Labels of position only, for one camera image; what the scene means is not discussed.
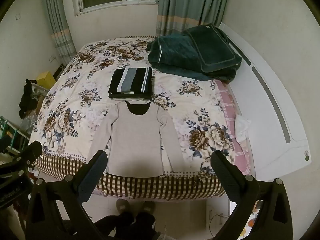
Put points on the pink checked sheet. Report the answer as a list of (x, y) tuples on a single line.
[(228, 105)]

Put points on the dark green quilt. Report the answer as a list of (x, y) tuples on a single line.
[(172, 55)]

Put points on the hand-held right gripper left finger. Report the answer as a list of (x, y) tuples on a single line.
[(96, 166)]

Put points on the dark green pillow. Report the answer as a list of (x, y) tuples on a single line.
[(212, 47)]

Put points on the colourful plastic bag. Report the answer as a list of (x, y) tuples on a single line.
[(252, 222)]

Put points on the green crate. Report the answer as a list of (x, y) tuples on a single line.
[(11, 130)]

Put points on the white headboard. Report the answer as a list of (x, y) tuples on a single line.
[(265, 120)]

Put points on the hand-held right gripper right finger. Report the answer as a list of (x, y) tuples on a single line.
[(222, 171)]

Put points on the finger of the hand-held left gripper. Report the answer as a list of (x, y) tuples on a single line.
[(30, 151), (4, 143)]

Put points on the folded dark garment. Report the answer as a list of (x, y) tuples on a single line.
[(130, 96)]

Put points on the person's legs in black trousers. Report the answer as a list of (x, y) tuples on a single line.
[(127, 225)]

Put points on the floral bedspread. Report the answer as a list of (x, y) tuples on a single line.
[(75, 120)]

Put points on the green striped curtain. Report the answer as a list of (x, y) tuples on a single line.
[(58, 25), (190, 5)]

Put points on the black cloth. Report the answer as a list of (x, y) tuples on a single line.
[(27, 97)]

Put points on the folded striped sweater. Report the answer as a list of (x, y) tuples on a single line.
[(132, 80)]

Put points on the white crumpled cloth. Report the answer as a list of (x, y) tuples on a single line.
[(242, 127)]

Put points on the grey slipper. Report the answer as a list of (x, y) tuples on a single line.
[(148, 207), (123, 205)]

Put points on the grey long-sleeve shirt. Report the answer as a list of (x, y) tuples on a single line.
[(135, 142)]

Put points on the yellow box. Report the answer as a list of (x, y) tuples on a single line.
[(46, 79)]

